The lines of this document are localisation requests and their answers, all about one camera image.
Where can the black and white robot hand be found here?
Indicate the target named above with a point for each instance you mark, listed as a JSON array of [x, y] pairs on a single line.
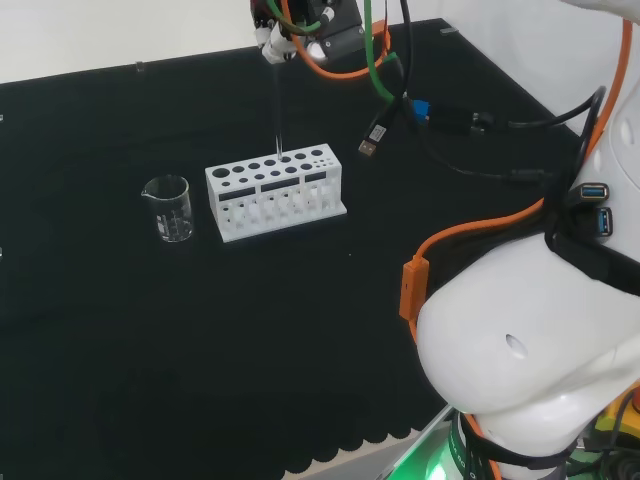
[[277, 42]]

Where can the clear glass rod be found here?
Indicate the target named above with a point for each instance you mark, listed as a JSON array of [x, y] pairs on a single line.
[[278, 125]]

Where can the white test tube rack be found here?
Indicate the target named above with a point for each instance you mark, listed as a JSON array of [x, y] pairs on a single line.
[[280, 215]]

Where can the clear glass beaker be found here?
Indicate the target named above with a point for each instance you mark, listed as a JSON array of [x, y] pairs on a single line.
[[172, 220]]

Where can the black cloth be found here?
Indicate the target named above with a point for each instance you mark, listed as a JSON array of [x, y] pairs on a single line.
[[200, 325]]

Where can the black USB hub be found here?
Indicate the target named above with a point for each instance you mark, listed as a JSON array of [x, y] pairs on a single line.
[[592, 192]]

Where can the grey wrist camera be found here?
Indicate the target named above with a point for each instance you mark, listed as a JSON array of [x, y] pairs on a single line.
[[318, 51]]

